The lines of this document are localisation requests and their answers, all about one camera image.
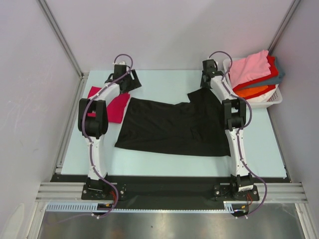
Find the white plastic basket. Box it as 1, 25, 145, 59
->
222, 58, 283, 109

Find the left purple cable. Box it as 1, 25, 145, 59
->
81, 53, 134, 220

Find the red t-shirt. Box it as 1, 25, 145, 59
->
230, 55, 284, 91

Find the pink t-shirt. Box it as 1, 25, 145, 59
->
229, 50, 271, 89

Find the left aluminium frame post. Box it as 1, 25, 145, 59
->
37, 0, 85, 78

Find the orange t-shirt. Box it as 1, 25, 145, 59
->
234, 86, 273, 100

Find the magenta t-shirt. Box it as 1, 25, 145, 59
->
79, 84, 130, 125

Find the aluminium frame post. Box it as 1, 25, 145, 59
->
37, 0, 85, 78
268, 0, 303, 55

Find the black t-shirt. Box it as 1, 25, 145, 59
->
115, 88, 230, 157

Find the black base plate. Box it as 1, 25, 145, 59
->
50, 174, 288, 211

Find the white cable duct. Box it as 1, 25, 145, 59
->
46, 201, 250, 214

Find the grey-blue t-shirt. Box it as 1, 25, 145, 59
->
241, 55, 285, 89

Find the right aluminium frame post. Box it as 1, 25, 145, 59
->
268, 0, 303, 55

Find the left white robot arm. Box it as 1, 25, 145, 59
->
78, 61, 142, 181

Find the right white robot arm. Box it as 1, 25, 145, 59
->
200, 59, 254, 200

